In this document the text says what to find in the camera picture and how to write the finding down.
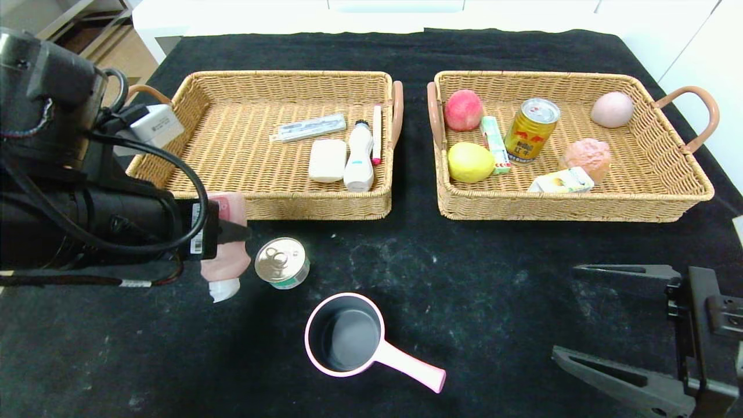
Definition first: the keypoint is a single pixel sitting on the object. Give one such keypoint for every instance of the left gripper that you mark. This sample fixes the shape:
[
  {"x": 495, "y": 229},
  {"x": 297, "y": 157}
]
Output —
[{"x": 200, "y": 228}]

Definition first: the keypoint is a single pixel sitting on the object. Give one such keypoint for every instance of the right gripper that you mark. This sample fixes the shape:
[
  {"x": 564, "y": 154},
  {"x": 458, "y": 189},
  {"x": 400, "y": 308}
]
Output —
[{"x": 707, "y": 331}]

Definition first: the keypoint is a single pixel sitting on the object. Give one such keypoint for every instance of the pink lotion bottle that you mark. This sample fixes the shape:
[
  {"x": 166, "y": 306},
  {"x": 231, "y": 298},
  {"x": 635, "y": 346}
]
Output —
[{"x": 226, "y": 264}]

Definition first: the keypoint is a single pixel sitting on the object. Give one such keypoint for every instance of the golden drink can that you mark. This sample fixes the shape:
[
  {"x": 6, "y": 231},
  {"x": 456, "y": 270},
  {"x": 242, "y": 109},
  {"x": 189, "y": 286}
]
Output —
[{"x": 529, "y": 136}]

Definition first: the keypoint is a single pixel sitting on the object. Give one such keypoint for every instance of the red Hi-Chew candy pack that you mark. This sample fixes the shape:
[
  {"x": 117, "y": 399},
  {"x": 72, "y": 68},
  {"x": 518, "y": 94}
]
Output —
[{"x": 496, "y": 145}]

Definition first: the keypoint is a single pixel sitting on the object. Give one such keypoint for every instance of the pink red peach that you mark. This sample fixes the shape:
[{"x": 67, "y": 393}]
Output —
[{"x": 463, "y": 110}]

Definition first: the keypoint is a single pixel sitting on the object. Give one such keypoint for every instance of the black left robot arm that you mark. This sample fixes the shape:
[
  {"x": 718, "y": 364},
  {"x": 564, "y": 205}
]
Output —
[{"x": 58, "y": 220}]

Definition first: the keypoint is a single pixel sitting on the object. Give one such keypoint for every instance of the small tin can green label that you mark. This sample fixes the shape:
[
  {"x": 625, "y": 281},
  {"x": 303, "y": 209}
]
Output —
[{"x": 280, "y": 260}]

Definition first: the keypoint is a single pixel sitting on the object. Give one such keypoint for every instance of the white soap bar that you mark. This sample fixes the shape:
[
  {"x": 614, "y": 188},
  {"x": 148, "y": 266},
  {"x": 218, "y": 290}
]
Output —
[{"x": 327, "y": 161}]

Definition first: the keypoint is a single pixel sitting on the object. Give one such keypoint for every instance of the toothpaste tube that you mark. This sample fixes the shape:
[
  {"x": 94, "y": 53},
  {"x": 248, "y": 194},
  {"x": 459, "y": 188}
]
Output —
[{"x": 307, "y": 128}]

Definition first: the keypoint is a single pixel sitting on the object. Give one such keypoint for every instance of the small white bottle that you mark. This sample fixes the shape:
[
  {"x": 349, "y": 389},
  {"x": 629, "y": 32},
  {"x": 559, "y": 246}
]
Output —
[{"x": 359, "y": 162}]

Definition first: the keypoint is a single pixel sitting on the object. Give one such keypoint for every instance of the pink saucepan with dark inside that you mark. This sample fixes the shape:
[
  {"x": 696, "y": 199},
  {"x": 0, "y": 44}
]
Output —
[{"x": 342, "y": 337}]

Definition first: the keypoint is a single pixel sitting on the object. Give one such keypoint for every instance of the small juice carton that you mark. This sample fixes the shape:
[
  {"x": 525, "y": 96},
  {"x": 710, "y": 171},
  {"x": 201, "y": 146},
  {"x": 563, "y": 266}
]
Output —
[{"x": 563, "y": 181}]

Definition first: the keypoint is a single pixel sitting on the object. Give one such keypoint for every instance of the white pen with pink tip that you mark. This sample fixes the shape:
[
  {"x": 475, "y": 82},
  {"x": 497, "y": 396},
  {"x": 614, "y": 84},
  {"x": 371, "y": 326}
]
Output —
[{"x": 377, "y": 133}]

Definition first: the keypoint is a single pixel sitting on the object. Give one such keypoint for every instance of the lumpy orange brown bread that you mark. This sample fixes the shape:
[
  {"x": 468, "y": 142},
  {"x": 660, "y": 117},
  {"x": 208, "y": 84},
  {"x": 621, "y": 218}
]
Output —
[{"x": 585, "y": 155}]

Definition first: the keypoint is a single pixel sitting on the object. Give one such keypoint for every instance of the white low cabinet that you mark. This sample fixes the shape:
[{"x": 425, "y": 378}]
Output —
[{"x": 232, "y": 17}]

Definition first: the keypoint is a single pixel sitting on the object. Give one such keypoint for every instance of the pale pink egg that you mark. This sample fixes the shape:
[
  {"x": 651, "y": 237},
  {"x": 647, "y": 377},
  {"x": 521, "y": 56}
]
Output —
[{"x": 611, "y": 110}]

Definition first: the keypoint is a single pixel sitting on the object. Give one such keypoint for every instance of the yellow lemon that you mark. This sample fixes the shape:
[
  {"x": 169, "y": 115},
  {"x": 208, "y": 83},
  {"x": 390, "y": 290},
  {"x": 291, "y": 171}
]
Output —
[{"x": 470, "y": 162}]

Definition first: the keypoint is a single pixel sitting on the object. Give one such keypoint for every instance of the grey metal shelf unit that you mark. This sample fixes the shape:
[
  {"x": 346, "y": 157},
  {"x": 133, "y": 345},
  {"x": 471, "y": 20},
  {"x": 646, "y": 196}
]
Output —
[{"x": 87, "y": 17}]

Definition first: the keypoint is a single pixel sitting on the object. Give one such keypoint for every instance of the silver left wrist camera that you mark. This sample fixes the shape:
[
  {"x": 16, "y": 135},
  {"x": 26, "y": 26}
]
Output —
[{"x": 154, "y": 125}]

